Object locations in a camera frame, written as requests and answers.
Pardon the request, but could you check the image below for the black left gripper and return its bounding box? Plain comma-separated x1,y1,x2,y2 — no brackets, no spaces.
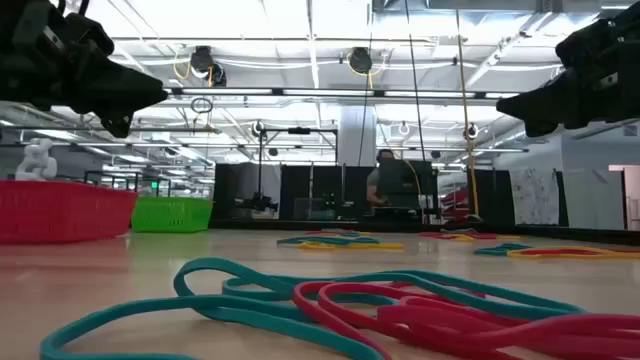
0,0,169,139

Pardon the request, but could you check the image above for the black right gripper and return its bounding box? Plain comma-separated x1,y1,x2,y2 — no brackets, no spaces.
496,2,640,137

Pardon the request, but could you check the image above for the rubber band pile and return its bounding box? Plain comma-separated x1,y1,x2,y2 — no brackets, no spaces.
418,230,499,241

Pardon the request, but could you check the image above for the white patterned cloth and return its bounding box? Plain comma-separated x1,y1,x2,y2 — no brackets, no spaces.
509,167,561,226

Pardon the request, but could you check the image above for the black partition panel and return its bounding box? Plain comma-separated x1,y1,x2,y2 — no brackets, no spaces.
213,162,261,221
279,164,379,221
468,168,516,226

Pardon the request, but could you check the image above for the white robot figure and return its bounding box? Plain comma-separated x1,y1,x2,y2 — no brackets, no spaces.
14,138,59,182

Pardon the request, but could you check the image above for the red plastic basket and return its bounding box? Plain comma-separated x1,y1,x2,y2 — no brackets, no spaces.
0,179,140,245

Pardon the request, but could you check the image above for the green plastic basket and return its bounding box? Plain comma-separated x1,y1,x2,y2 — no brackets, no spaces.
130,195,215,234

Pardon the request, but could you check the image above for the red storage rack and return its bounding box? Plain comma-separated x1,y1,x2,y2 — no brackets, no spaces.
439,187,471,221

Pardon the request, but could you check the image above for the black computer monitor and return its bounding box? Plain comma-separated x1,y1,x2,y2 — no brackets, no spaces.
377,158,435,210

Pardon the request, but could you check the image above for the person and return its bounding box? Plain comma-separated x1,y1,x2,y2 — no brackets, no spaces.
366,148,397,208

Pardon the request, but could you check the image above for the white building pillar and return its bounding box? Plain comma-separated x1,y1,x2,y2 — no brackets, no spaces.
338,104,377,167

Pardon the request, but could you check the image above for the black cable loop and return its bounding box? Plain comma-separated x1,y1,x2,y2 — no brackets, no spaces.
189,96,215,115

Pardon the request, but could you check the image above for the yellow power cable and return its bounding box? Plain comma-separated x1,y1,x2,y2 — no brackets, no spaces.
454,9,482,219

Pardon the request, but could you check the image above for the black ceiling cable reel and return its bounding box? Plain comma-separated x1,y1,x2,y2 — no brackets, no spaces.
189,45,227,87
347,46,375,76

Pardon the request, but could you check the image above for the black power cable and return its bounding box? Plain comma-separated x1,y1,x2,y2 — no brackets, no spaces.
403,0,427,162

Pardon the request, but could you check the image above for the black camera rig frame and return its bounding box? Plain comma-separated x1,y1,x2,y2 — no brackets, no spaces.
255,127,340,211

